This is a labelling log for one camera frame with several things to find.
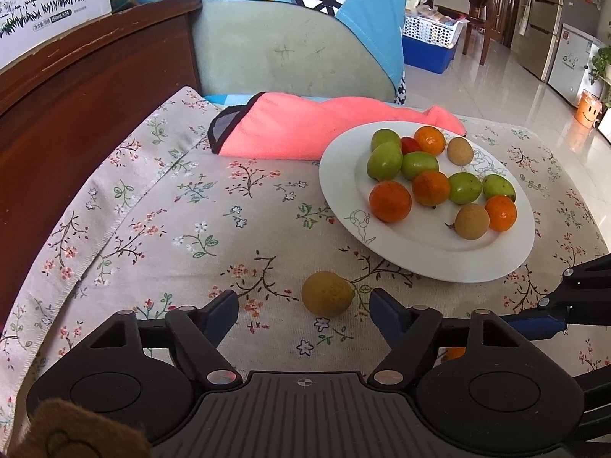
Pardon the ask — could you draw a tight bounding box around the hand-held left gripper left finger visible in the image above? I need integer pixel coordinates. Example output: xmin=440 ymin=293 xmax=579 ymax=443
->
xmin=83 ymin=290 xmax=242 ymax=391

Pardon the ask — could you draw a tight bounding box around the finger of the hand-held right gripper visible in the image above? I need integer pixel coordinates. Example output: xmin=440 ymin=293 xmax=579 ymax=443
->
xmin=505 ymin=255 xmax=611 ymax=341
xmin=575 ymin=369 xmax=611 ymax=444

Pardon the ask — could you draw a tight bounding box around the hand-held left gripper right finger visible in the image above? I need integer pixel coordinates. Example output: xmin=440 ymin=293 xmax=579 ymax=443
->
xmin=367 ymin=289 xmax=530 ymax=390

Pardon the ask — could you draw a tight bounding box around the tan longan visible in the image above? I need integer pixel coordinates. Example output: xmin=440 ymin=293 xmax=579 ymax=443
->
xmin=445 ymin=203 xmax=490 ymax=240
xmin=447 ymin=136 xmax=475 ymax=164
xmin=301 ymin=270 xmax=355 ymax=318

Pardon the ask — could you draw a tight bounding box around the white plate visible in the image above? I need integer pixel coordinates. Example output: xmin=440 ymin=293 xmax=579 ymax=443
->
xmin=318 ymin=121 xmax=535 ymax=283

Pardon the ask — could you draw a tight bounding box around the floral tablecloth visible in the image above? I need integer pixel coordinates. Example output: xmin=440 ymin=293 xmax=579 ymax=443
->
xmin=0 ymin=85 xmax=611 ymax=440

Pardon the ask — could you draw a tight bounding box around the brown plush cloth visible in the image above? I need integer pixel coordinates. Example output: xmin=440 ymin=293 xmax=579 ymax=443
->
xmin=10 ymin=398 xmax=152 ymax=458

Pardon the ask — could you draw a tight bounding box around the pink towel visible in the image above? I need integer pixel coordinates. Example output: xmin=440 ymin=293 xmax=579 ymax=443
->
xmin=207 ymin=92 xmax=466 ymax=160

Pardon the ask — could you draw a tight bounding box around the orange smiley bucket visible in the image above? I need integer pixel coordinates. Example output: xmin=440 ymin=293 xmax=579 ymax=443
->
xmin=575 ymin=90 xmax=602 ymax=127

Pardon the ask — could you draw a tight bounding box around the brown wooden headboard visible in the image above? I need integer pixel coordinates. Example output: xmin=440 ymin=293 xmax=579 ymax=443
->
xmin=0 ymin=0 xmax=205 ymax=318

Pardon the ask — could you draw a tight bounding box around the blue storage bin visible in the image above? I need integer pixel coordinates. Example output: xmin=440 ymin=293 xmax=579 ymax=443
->
xmin=402 ymin=35 xmax=458 ymax=75

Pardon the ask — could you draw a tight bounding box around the white chest freezer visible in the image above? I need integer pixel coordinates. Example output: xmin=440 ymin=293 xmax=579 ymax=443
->
xmin=547 ymin=23 xmax=593 ymax=106

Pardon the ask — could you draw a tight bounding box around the potted green plant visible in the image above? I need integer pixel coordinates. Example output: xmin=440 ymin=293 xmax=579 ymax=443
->
xmin=591 ymin=45 xmax=611 ymax=106

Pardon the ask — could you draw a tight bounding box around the pale green sofa armrest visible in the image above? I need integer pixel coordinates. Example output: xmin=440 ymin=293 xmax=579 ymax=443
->
xmin=191 ymin=0 xmax=404 ymax=106

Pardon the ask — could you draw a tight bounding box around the white plastic basket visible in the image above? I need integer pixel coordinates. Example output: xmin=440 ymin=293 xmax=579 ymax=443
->
xmin=402 ymin=13 xmax=469 ymax=51

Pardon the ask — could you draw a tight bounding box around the silver refrigerator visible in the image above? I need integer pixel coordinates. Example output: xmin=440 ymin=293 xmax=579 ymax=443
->
xmin=511 ymin=0 xmax=569 ymax=81

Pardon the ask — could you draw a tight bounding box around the brown wooden door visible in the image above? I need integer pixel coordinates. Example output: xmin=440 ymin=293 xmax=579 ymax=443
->
xmin=494 ymin=0 xmax=526 ymax=48

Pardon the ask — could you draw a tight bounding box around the white cow print carton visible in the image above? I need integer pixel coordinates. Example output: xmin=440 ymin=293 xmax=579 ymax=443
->
xmin=0 ymin=0 xmax=112 ymax=70

